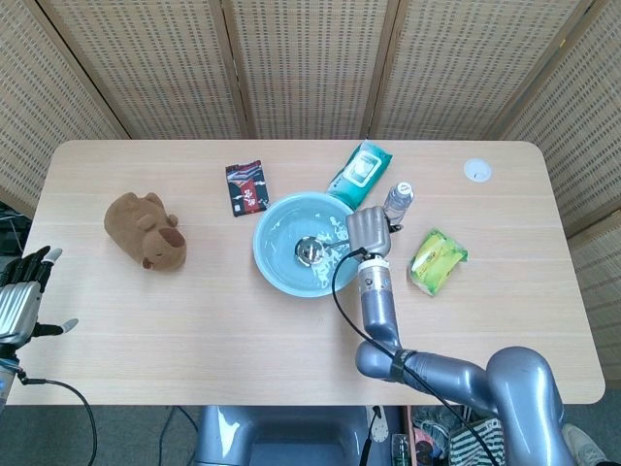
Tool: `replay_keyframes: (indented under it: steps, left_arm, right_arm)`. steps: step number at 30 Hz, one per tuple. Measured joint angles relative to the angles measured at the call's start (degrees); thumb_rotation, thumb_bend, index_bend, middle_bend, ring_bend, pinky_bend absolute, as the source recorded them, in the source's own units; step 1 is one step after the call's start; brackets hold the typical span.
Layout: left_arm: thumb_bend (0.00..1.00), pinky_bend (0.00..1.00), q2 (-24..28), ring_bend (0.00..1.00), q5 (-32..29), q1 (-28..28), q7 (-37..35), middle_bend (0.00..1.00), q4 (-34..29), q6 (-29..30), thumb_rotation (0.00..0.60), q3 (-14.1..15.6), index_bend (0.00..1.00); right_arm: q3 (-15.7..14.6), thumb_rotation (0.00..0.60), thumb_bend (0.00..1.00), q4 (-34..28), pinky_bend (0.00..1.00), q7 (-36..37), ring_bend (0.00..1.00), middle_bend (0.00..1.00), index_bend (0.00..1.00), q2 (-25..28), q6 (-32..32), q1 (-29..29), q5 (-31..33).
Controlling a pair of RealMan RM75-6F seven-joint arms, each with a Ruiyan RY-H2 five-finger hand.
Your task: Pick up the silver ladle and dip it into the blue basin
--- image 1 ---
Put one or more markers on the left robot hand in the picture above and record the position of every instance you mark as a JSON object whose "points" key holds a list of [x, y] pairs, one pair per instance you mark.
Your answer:
{"points": [[17, 301]]}

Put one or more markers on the green bottle under table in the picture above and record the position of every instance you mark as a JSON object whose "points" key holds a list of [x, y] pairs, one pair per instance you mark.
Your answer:
{"points": [[400, 451]]}

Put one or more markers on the light blue bowl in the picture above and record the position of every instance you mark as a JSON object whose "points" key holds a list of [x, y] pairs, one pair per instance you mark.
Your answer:
{"points": [[281, 228]]}

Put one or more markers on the green wet wipes pack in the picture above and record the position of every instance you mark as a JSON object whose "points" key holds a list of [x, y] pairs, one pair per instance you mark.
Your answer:
{"points": [[359, 170]]}

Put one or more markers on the woven rattan folding screen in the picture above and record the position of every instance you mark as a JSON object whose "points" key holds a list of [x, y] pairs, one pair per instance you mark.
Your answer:
{"points": [[310, 63]]}

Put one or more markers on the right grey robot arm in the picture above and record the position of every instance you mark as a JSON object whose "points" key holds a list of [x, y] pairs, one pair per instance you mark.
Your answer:
{"points": [[378, 306]]}

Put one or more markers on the striped fabric bag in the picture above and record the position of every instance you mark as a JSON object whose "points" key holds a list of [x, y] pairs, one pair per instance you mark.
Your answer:
{"points": [[478, 444]]}

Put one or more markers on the white round table grommet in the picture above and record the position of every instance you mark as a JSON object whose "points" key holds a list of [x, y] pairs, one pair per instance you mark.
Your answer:
{"points": [[477, 170]]}

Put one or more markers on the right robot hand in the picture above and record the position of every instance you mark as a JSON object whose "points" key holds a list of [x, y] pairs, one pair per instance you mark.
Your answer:
{"points": [[369, 230]]}

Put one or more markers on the black and red snack packet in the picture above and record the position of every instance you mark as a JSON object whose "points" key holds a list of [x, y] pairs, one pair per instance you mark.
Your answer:
{"points": [[247, 189]]}

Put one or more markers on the white sneaker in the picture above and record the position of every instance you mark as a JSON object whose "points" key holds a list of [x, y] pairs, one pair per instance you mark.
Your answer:
{"points": [[584, 444]]}

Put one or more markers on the yellow-green tissue pack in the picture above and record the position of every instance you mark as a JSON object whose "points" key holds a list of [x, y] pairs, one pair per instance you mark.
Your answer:
{"points": [[436, 259]]}

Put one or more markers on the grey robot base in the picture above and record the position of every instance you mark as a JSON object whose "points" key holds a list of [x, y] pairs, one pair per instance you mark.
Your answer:
{"points": [[291, 437]]}

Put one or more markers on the brown capybara plush toy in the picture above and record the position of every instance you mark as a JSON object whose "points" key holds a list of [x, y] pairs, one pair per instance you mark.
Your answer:
{"points": [[145, 233]]}

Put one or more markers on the clear plastic water bottle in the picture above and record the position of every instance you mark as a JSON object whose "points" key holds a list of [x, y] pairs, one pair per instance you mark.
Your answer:
{"points": [[399, 199]]}

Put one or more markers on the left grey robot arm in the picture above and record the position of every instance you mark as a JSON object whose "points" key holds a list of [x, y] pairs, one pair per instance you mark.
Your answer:
{"points": [[5, 378]]}

